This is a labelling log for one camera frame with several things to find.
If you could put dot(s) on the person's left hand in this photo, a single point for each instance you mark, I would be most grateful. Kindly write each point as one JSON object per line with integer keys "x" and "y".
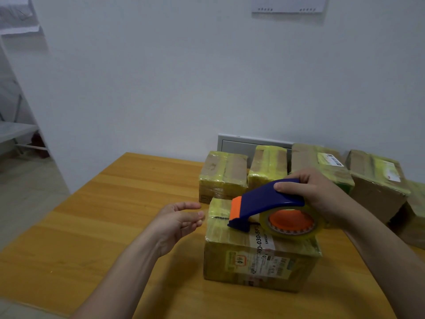
{"x": 169, "y": 225}

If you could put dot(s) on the person's right hand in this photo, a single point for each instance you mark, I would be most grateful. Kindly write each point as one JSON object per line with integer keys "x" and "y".
{"x": 318, "y": 195}

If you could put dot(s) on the person's left thumb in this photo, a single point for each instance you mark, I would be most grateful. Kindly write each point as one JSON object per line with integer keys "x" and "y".
{"x": 184, "y": 206}

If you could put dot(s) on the person's right thumb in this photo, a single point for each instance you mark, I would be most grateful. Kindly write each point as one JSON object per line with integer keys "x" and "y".
{"x": 290, "y": 188}

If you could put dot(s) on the blue orange tape dispenser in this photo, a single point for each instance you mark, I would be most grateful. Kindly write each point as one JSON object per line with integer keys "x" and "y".
{"x": 275, "y": 209}

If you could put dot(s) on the person's left forearm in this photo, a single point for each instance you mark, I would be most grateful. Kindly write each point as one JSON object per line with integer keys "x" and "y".
{"x": 116, "y": 282}

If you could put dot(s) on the person's right forearm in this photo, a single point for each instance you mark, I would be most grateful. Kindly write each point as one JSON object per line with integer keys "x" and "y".
{"x": 388, "y": 272}

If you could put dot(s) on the narrow taped cardboard box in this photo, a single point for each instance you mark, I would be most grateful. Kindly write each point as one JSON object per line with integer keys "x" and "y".
{"x": 268, "y": 167}

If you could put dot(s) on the taped box white sticker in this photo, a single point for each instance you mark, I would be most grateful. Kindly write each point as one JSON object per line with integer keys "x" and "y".
{"x": 327, "y": 166}

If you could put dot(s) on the small taped cardboard box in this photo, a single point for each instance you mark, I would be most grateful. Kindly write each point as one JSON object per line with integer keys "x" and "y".
{"x": 223, "y": 177}

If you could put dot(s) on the taped cardboard box printed label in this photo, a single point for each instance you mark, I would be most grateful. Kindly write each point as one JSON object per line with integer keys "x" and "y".
{"x": 259, "y": 255}

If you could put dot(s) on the large taped box white label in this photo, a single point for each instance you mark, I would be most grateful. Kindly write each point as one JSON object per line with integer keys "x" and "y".
{"x": 378, "y": 186}

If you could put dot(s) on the white metal table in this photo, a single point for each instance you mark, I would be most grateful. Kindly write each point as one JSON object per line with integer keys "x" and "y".
{"x": 16, "y": 136}

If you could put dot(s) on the white shelf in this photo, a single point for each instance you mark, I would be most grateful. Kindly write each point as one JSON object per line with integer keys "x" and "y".
{"x": 18, "y": 18}

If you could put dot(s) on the grey wall panel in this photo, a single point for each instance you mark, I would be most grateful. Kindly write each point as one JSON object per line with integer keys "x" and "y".
{"x": 245, "y": 146}

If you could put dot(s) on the white wall calendar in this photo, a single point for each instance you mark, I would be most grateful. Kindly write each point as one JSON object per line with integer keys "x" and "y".
{"x": 289, "y": 4}

